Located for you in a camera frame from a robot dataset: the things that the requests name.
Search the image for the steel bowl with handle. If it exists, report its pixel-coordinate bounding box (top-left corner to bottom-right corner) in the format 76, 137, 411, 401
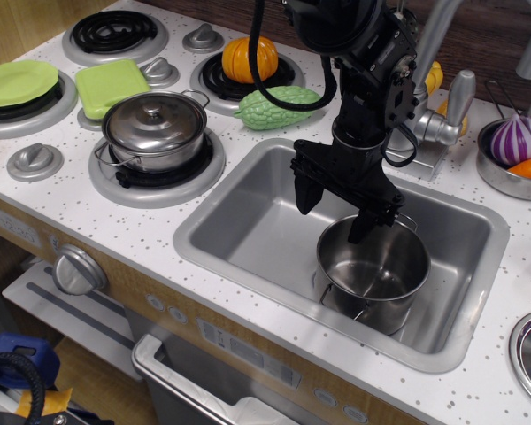
475, 79, 531, 201

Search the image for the purple toy onion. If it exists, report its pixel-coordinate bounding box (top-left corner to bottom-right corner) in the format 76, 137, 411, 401
489, 114, 531, 166

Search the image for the grey toy sink basin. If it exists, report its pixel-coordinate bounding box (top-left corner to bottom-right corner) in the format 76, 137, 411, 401
173, 138, 510, 373

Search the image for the green plate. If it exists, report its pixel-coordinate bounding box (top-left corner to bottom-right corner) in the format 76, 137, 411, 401
0, 60, 58, 108

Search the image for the grey oven door handle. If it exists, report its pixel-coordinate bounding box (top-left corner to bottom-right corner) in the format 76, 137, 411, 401
132, 335, 264, 424

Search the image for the green square dish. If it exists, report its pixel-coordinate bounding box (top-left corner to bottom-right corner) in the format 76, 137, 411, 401
75, 59, 150, 120

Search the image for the black cable loop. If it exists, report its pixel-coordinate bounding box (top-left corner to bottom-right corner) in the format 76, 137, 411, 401
248, 0, 418, 169

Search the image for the silver oven dial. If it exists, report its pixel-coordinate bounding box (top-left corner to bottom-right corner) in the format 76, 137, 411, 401
52, 244, 108, 296

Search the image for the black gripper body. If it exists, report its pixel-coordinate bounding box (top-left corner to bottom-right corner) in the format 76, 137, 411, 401
291, 115, 405, 219

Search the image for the front left stove burner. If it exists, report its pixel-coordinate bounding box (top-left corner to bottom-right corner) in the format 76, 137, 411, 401
0, 71, 78, 140

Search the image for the yellow toy banana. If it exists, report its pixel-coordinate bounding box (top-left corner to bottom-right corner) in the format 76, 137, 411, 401
425, 61, 468, 136

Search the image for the green toy bitter gourd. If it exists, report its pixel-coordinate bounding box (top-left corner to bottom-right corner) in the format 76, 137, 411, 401
234, 86, 321, 130

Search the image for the grey stove knob front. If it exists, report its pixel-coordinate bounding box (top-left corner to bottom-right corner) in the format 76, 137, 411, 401
6, 143, 64, 182

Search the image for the orange toy pumpkin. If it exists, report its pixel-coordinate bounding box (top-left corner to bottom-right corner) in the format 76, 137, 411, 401
221, 36, 279, 84

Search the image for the grey stove knob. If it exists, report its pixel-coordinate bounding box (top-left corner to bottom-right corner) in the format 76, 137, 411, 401
140, 57, 180, 89
182, 23, 224, 54
6, 143, 64, 182

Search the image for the blue clamp tool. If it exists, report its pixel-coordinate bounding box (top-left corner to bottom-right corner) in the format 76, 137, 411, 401
0, 333, 60, 401

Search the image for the grey stove knob middle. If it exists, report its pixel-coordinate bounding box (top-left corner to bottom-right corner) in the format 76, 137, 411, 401
140, 57, 180, 89

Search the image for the front right stove burner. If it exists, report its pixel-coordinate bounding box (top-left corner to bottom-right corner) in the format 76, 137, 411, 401
88, 129, 226, 209

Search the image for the black braided hose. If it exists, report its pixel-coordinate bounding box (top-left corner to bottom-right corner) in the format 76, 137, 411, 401
0, 352, 47, 425

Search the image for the back right stove burner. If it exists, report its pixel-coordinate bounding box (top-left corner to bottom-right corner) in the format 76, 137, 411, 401
189, 53, 305, 117

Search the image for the grey stove knob back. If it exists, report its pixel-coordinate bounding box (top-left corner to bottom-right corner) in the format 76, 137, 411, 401
182, 23, 224, 54

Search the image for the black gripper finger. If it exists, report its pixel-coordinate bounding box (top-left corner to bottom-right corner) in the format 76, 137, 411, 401
348, 210, 387, 244
294, 174, 324, 215

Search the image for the stove burner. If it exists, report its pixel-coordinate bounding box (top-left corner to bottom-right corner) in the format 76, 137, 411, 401
189, 53, 305, 117
88, 129, 226, 209
0, 71, 78, 140
62, 10, 168, 66

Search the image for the lidded steel pot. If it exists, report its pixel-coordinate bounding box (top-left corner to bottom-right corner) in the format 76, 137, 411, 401
94, 89, 210, 173

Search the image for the back left stove burner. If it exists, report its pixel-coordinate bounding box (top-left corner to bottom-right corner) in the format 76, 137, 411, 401
62, 10, 168, 66

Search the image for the silver toy faucet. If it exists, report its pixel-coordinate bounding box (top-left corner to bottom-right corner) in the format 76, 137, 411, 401
387, 0, 531, 154

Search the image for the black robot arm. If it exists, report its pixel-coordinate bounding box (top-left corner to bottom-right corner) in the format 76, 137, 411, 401
285, 1, 419, 243

